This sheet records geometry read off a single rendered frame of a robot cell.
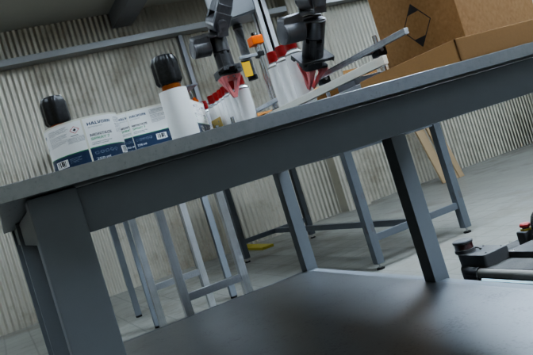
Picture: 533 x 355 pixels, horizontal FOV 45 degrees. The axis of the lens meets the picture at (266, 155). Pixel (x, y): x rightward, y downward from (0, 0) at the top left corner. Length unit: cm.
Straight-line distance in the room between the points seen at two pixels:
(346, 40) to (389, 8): 597
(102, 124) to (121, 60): 490
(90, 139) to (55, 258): 95
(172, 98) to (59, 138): 38
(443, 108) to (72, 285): 62
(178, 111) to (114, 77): 466
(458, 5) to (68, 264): 107
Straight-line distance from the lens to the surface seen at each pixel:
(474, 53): 111
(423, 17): 162
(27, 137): 636
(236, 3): 228
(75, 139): 173
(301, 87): 177
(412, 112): 102
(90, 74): 655
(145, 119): 214
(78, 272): 81
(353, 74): 150
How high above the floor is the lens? 77
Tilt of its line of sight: 1 degrees up
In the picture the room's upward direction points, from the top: 17 degrees counter-clockwise
